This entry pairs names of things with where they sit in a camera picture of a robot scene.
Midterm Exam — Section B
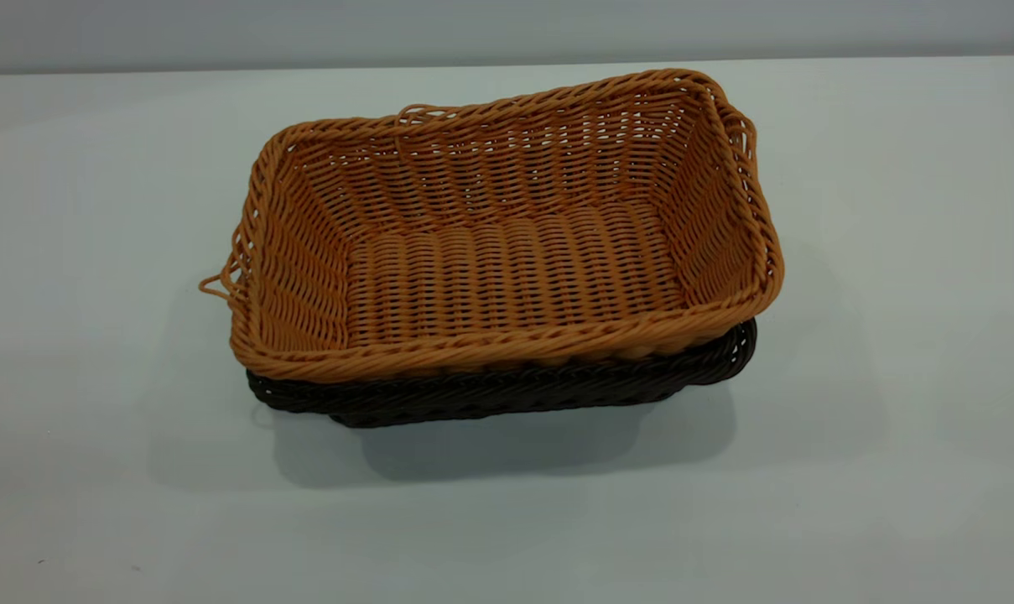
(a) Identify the orange wicker basket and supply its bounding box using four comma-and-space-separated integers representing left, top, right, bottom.
199, 69, 784, 385

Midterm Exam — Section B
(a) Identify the black wicker basket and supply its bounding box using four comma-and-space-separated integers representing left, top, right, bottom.
246, 319, 758, 429

